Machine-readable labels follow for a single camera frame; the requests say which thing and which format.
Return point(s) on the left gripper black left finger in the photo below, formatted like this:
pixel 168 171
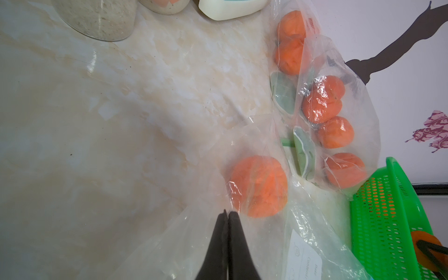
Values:
pixel 215 265

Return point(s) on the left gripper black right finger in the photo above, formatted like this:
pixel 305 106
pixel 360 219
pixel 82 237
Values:
pixel 240 263

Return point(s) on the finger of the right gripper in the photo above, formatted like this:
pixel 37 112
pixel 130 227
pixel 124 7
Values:
pixel 436 254

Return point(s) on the blue-zip clear bag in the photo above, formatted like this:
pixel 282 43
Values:
pixel 287 235

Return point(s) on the green plastic basket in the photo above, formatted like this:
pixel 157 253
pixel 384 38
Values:
pixel 385 213

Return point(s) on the green-zip bag of oranges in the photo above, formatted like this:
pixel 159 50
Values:
pixel 335 126

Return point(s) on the rear green-zip bag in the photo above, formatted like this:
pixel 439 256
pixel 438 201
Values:
pixel 290 24

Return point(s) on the mint green toaster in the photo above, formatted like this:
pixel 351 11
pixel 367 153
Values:
pixel 223 10

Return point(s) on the pink ceramic mug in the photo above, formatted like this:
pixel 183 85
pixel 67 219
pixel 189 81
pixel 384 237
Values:
pixel 165 7

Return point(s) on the clear glass cup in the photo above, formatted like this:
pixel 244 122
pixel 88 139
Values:
pixel 106 20

